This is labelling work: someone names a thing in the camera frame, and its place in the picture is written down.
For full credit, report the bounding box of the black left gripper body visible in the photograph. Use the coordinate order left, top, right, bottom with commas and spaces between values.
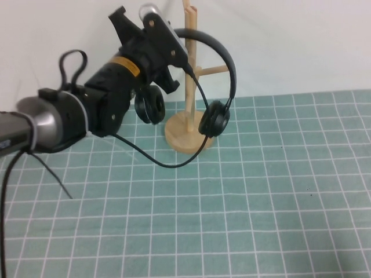
108, 7, 180, 94

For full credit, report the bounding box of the black over-ear headphones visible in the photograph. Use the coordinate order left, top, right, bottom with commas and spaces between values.
134, 28, 238, 138

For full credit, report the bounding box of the wooden branched headphone stand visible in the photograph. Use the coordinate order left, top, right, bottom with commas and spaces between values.
164, 0, 230, 155

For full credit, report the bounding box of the black zip tie tail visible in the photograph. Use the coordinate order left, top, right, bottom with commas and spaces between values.
28, 152, 74, 200

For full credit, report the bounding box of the green white-checked tablecloth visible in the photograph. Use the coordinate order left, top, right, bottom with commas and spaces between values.
0, 90, 371, 278

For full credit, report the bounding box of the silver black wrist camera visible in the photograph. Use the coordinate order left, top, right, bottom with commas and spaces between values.
138, 2, 190, 69

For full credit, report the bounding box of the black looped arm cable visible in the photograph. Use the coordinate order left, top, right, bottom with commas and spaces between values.
59, 49, 88, 91

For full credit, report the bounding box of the black camera cable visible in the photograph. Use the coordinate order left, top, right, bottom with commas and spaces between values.
111, 62, 210, 169

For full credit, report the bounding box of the black hanging arm cable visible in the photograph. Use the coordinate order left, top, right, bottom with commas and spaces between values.
0, 151, 24, 278

